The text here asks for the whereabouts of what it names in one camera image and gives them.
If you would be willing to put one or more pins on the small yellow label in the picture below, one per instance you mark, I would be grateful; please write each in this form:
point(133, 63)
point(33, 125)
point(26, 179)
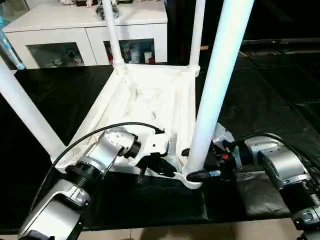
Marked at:
point(204, 47)

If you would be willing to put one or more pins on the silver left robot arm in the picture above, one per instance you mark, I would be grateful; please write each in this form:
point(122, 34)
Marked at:
point(85, 165)

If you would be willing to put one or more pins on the white glass-door cabinet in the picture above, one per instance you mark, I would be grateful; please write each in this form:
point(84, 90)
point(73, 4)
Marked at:
point(60, 30)

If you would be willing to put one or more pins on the black work mat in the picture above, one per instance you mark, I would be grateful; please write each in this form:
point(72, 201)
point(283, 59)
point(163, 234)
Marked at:
point(150, 210)

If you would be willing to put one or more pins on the dark metal rail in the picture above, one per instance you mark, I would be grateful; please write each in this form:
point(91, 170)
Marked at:
point(280, 43)

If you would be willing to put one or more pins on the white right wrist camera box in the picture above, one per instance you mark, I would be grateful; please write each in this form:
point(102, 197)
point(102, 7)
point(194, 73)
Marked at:
point(224, 135)

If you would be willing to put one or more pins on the spotted white mug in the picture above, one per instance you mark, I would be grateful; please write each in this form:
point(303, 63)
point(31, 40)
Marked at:
point(67, 1)

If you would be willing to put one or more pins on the teal plastic object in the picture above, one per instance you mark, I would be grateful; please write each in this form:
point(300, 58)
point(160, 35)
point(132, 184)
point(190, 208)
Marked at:
point(11, 50)

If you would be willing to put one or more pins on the small beige figurine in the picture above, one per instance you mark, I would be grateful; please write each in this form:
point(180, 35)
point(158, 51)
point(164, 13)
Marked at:
point(90, 2)

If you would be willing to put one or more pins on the dark bundle on cabinet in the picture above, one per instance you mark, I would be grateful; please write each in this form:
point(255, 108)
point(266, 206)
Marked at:
point(116, 10)

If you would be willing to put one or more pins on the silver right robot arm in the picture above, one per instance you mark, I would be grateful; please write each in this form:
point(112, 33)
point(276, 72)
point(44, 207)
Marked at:
point(285, 165)

